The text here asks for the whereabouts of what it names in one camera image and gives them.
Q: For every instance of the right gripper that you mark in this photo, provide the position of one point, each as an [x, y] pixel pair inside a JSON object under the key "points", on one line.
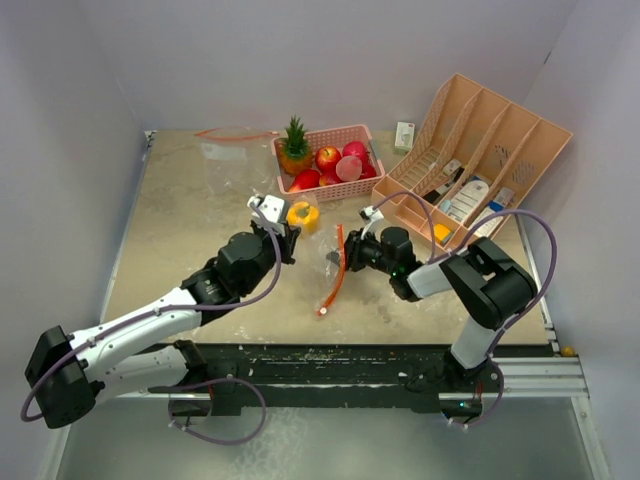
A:
{"points": [[353, 247]]}

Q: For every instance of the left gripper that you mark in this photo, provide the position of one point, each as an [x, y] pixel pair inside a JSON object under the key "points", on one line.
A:
{"points": [[286, 242]]}

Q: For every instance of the fake yellow pepper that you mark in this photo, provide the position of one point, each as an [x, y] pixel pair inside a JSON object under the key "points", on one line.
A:
{"points": [[304, 215]]}

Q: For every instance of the clear zip bag mixed fruit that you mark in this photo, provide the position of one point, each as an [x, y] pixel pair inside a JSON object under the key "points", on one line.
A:
{"points": [[325, 269]]}

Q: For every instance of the pink plastic basket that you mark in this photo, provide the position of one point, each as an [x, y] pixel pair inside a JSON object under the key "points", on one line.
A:
{"points": [[337, 137]]}

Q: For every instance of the fake red yellow mango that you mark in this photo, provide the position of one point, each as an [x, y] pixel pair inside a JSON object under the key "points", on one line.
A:
{"points": [[307, 179]]}

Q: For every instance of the fake red apple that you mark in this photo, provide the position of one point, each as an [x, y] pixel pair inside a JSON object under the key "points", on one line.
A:
{"points": [[329, 178], [356, 149], [326, 158], [368, 171]]}

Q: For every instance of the fake pink peach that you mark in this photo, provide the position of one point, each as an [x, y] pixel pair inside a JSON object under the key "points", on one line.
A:
{"points": [[349, 168]]}

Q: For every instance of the fake pineapple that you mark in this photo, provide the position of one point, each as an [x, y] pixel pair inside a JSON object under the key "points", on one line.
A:
{"points": [[295, 152]]}

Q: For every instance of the clear zip bag red apples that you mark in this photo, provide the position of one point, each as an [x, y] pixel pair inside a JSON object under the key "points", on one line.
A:
{"points": [[238, 159]]}

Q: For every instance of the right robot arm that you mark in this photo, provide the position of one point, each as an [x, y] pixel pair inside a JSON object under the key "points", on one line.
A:
{"points": [[490, 285]]}

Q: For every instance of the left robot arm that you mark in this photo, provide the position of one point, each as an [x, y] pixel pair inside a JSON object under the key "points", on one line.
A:
{"points": [[67, 371]]}

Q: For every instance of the small white box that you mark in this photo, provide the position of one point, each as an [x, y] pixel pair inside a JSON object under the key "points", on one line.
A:
{"points": [[404, 136]]}

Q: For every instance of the orange desk file organizer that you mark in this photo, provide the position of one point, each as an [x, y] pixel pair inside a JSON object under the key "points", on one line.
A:
{"points": [[475, 151]]}

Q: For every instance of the small yellow ball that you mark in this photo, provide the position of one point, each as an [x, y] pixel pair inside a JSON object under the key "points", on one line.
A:
{"points": [[568, 351]]}

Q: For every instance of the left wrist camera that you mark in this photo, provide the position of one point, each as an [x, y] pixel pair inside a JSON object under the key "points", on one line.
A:
{"points": [[269, 212]]}

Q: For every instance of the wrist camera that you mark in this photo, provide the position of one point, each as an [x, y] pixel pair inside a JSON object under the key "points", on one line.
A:
{"points": [[372, 217], [269, 212]]}

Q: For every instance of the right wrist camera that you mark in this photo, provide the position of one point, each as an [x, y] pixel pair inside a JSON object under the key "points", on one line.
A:
{"points": [[372, 217]]}

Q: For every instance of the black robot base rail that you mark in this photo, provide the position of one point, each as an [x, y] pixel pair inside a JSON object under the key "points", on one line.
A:
{"points": [[421, 378]]}

